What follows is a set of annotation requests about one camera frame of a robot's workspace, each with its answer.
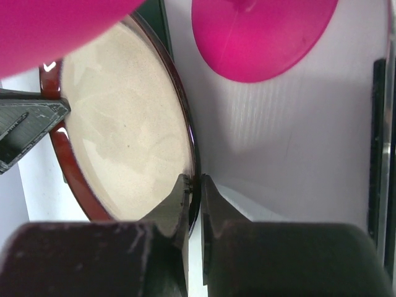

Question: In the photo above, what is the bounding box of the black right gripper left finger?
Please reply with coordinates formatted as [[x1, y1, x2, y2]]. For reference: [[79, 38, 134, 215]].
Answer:
[[136, 174, 191, 296]]

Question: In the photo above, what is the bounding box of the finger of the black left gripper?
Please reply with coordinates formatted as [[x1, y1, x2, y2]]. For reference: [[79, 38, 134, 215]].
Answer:
[[1, 88, 71, 174]]

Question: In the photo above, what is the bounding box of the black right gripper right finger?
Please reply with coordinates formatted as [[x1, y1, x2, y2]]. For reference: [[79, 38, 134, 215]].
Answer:
[[200, 174, 249, 285]]

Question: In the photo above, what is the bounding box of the red rimmed cream plate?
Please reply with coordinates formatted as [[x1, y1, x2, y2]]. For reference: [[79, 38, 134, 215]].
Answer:
[[39, 14, 198, 221]]

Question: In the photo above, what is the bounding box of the pink plastic goblet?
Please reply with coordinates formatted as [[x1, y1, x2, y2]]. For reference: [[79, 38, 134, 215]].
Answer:
[[1, 1, 337, 83]]

